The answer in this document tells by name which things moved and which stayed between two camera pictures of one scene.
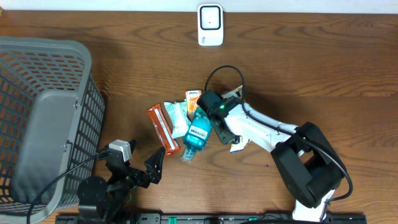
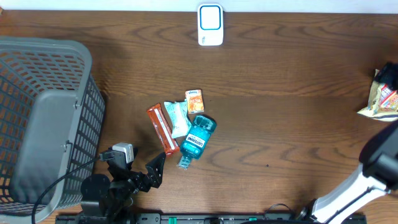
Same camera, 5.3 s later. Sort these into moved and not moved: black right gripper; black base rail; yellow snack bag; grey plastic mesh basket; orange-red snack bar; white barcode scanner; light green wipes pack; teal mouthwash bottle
Moved: teal mouthwash bottle; yellow snack bag; black right gripper
Not moved: grey plastic mesh basket; white barcode scanner; orange-red snack bar; black base rail; light green wipes pack
